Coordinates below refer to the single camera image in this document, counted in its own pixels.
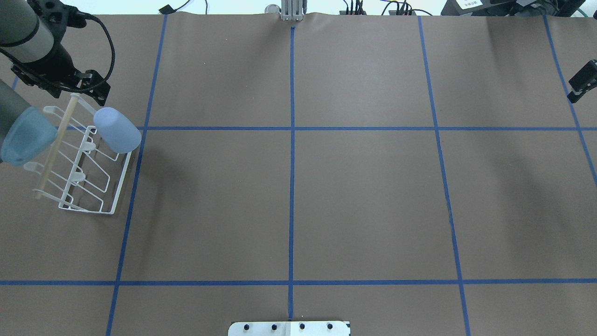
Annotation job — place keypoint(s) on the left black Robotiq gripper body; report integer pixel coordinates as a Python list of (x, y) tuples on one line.
[(59, 61)]

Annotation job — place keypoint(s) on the light blue plastic cup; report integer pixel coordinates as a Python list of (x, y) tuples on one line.
[(120, 134)]

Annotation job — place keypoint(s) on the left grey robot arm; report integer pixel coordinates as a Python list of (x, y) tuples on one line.
[(25, 131)]

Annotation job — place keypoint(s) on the white metal plate with bolts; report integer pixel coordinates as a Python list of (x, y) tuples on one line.
[(290, 328)]

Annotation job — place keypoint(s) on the black equipment top right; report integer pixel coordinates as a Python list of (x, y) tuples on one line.
[(503, 8)]

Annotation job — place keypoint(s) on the white wire cup holder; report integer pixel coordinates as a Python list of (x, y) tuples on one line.
[(79, 171)]

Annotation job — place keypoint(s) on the aluminium mount post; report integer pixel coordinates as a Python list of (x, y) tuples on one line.
[(293, 10)]

